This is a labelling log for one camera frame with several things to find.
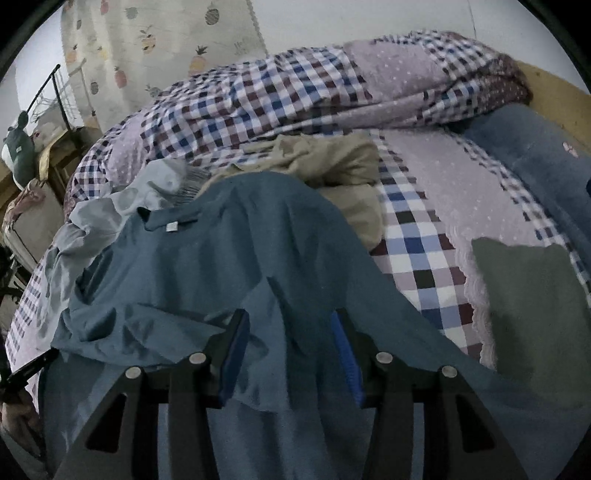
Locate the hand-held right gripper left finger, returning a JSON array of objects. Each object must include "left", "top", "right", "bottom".
[{"left": 53, "top": 308, "right": 251, "bottom": 480}]

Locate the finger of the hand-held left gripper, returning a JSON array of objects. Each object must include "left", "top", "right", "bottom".
[{"left": 6, "top": 347, "right": 61, "bottom": 389}]

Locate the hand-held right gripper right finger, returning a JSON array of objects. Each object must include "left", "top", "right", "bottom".
[{"left": 330, "top": 308, "right": 527, "bottom": 480}]

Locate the teal blue shirt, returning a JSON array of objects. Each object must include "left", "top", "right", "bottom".
[{"left": 39, "top": 173, "right": 591, "bottom": 480}]

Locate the black clothes rack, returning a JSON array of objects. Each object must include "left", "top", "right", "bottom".
[{"left": 28, "top": 65, "right": 100, "bottom": 134}]

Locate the checkered bed sheet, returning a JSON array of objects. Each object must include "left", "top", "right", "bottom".
[{"left": 4, "top": 127, "right": 591, "bottom": 398}]

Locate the light grey-blue garment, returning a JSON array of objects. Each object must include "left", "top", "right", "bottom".
[{"left": 44, "top": 159, "right": 213, "bottom": 333}]

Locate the white storage box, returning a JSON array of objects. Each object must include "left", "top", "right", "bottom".
[{"left": 2, "top": 180, "right": 65, "bottom": 264}]

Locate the folded grey-green cloth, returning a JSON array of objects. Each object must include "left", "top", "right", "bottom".
[{"left": 471, "top": 236, "right": 591, "bottom": 409}]

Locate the beige garment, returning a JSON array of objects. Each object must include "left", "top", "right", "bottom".
[{"left": 210, "top": 134, "right": 386, "bottom": 250}]

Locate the cardboard box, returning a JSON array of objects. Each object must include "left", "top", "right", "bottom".
[{"left": 39, "top": 127, "right": 100, "bottom": 195}]

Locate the grey-green plush toy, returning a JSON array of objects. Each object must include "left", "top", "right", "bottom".
[{"left": 0, "top": 111, "right": 37, "bottom": 188}]

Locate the bunched checkered quilt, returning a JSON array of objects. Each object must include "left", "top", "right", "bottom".
[{"left": 65, "top": 30, "right": 532, "bottom": 208}]

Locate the pineapple print curtain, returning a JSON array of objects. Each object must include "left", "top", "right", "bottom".
[{"left": 60, "top": 0, "right": 269, "bottom": 121}]

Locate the wooden bed frame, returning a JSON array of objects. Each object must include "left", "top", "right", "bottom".
[{"left": 519, "top": 62, "right": 591, "bottom": 144}]

